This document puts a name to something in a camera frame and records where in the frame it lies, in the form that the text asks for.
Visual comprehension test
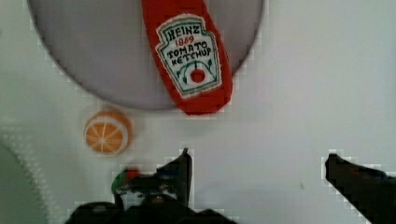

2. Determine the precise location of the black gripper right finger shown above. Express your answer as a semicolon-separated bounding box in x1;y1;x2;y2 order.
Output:
325;153;396;224

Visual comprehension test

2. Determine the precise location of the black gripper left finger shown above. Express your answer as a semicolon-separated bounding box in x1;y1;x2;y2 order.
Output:
124;147;192;215

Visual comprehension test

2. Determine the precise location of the red plush ketchup bottle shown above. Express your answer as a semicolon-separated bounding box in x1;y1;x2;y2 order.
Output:
141;0;233;115

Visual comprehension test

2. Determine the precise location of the grey round plate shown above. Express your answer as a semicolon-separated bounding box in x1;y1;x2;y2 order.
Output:
26;0;265;111

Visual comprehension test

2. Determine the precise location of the red strawberry toy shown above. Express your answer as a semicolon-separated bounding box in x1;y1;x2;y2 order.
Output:
111;168;140;193

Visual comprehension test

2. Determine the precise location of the orange slice toy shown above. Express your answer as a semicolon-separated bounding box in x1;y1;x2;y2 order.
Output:
83;111;133;156

